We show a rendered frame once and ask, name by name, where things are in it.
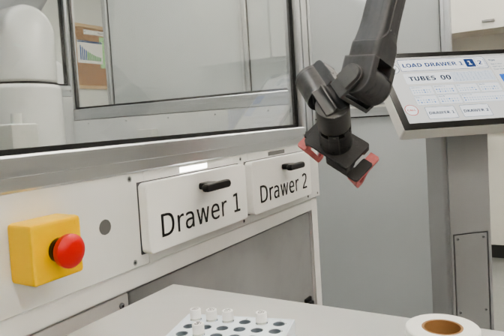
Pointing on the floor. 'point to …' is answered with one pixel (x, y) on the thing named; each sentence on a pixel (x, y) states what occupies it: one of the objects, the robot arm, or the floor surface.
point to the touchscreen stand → (460, 227)
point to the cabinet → (200, 274)
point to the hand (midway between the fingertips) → (339, 169)
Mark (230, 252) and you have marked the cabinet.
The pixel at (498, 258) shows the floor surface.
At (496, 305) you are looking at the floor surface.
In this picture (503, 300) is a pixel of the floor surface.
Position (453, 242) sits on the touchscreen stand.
